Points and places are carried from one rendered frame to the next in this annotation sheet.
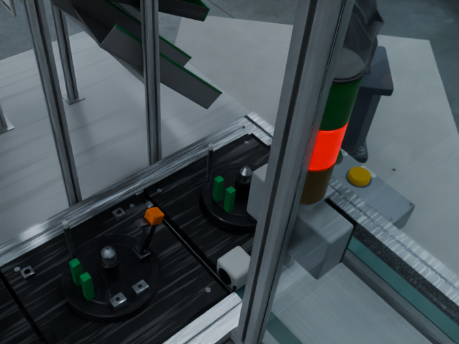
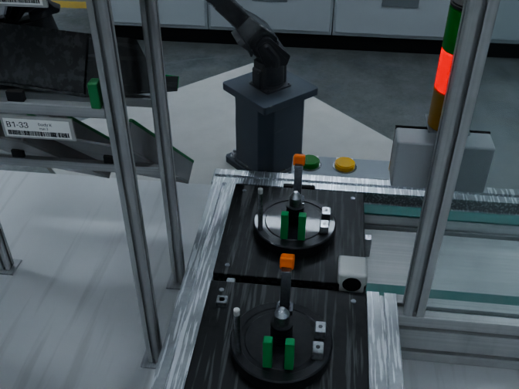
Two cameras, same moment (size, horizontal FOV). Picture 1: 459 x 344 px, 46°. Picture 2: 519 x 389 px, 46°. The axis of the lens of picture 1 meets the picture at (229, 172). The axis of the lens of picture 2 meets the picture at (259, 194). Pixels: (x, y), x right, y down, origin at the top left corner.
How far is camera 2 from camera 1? 51 cm
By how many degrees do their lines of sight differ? 30
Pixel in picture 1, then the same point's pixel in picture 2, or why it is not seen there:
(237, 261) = (353, 265)
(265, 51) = not seen: hidden behind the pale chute
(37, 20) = (121, 125)
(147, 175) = (198, 263)
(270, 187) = (452, 126)
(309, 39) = not seen: outside the picture
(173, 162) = (205, 241)
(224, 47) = not seen: hidden behind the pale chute
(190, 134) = (160, 228)
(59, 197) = (108, 353)
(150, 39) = (167, 119)
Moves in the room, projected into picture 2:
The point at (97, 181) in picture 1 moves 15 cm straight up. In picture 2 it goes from (126, 316) to (113, 250)
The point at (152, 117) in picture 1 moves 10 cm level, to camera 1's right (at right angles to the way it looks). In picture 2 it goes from (175, 204) to (225, 181)
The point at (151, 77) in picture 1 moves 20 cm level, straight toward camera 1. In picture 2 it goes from (171, 160) to (272, 213)
